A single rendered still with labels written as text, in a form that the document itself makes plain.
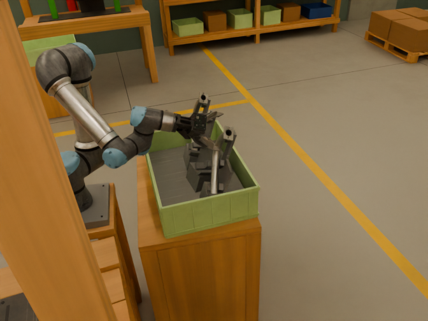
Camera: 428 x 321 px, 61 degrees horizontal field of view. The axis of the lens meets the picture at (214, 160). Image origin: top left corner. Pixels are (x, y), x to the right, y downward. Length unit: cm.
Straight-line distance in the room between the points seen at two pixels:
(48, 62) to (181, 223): 77
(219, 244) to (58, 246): 114
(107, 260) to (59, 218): 91
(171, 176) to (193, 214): 34
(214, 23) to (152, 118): 498
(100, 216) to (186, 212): 36
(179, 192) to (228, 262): 38
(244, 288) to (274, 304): 47
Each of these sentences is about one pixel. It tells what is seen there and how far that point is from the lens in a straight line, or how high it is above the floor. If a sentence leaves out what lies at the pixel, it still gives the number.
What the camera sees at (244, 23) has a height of 33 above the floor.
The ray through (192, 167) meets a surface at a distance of 170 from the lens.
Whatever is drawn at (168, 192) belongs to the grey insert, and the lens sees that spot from 170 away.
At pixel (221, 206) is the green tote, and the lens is 151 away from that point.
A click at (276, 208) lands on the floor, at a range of 286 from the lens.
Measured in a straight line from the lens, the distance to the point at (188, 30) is 612.
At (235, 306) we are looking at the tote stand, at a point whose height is 26.
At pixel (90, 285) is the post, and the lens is 58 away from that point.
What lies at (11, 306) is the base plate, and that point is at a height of 90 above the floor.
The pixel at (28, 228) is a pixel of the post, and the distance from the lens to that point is 50.
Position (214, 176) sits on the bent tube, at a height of 100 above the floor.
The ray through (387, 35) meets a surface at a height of 21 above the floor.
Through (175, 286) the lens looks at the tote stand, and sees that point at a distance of 177.
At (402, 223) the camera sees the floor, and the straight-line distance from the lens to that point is 296.
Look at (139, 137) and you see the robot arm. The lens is 137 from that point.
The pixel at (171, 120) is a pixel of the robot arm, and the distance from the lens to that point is 134.
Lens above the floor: 191
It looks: 35 degrees down
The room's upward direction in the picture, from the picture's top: 3 degrees counter-clockwise
